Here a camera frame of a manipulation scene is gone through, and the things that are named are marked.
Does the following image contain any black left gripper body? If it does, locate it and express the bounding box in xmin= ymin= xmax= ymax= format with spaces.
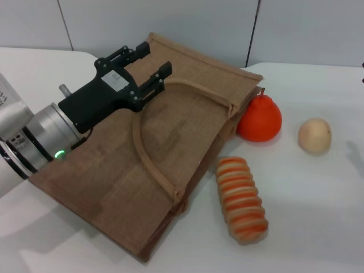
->
xmin=57 ymin=57 xmax=143 ymax=134

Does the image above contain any brown jute handbag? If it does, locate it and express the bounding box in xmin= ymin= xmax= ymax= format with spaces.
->
xmin=27 ymin=32 xmax=264 ymax=256

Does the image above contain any orange toy pear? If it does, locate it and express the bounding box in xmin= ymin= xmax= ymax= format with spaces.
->
xmin=236 ymin=87 xmax=283 ymax=143

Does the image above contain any orange striped toy bread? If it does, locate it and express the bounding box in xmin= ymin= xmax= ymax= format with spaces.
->
xmin=215 ymin=156 xmax=269 ymax=246

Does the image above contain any beige round toy fruit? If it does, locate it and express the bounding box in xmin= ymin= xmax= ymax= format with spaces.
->
xmin=297 ymin=117 xmax=333 ymax=155

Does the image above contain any black cable with metal plug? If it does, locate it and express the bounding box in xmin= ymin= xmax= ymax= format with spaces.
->
xmin=70 ymin=135 xmax=88 ymax=151

